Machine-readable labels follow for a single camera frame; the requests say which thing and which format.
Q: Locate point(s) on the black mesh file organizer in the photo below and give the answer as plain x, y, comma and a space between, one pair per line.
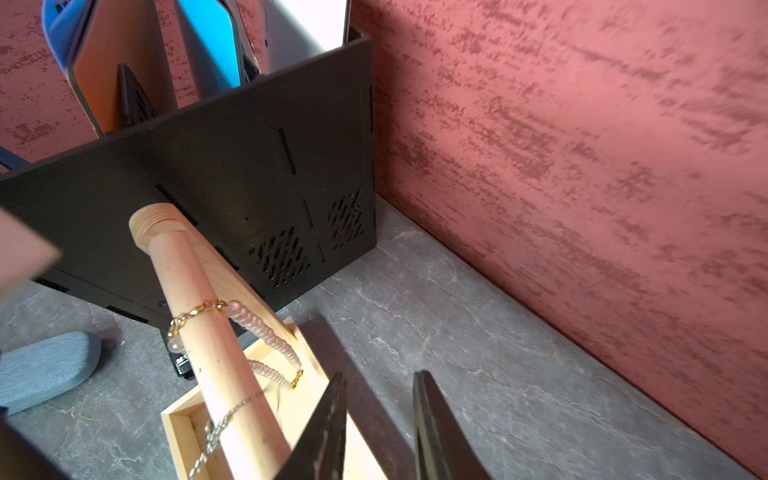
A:
278, 175

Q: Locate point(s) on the teal folder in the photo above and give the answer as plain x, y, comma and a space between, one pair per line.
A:
212, 43

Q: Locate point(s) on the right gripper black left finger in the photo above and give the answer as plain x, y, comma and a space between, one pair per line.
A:
320, 452

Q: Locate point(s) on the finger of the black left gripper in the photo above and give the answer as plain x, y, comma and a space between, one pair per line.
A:
24, 253

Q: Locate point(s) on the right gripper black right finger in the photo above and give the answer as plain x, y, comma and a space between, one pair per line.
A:
442, 450

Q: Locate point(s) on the white grey folder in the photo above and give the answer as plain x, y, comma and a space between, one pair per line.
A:
297, 30

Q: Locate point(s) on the wooden jewelry display stand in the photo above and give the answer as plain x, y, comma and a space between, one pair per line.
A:
258, 380

